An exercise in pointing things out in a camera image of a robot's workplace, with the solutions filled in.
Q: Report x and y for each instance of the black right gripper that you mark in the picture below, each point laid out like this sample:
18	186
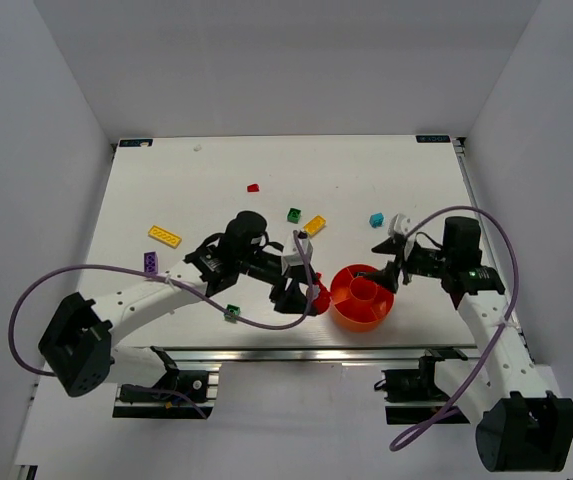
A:
401	261

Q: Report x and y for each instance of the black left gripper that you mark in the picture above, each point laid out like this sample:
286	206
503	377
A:
290	283

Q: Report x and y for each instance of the red flower-print oval lego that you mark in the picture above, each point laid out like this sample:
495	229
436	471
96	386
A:
321	299

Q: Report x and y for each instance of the orange divided round container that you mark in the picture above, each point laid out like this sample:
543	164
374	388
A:
358	305

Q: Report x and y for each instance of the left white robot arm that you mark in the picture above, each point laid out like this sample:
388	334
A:
82	343

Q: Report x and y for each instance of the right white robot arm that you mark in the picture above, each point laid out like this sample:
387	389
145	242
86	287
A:
520	424

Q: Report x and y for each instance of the small cyan lego brick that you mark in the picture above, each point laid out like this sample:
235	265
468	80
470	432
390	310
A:
376	220

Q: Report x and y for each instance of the green lego brick near front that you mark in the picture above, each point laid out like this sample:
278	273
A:
232	313

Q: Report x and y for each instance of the yellow 2x3 lego brick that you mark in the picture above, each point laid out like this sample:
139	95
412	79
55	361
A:
314	226

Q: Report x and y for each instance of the green square lego brick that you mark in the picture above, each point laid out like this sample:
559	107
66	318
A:
294	215

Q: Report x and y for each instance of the blue label sticker right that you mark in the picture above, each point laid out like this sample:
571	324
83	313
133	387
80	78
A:
429	139

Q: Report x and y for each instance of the blue label sticker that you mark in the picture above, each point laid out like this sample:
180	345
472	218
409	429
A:
429	139
135	143

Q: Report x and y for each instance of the yellow long flat lego plate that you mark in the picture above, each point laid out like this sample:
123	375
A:
164	236

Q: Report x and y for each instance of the purple lego piece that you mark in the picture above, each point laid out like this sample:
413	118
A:
150	262

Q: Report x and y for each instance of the blue label sticker left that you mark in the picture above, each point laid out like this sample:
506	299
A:
135	143

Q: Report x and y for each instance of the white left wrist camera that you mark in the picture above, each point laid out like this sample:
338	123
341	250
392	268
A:
296	251

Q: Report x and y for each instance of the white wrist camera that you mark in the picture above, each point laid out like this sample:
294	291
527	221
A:
399	233
296	251

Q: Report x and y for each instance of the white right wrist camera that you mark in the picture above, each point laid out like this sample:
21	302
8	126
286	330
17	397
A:
399	233

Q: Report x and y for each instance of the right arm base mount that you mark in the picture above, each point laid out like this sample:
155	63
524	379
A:
411	395

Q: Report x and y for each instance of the aluminium front table rail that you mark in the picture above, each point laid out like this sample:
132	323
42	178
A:
302	354

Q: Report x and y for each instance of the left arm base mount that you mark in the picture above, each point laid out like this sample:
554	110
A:
164	390

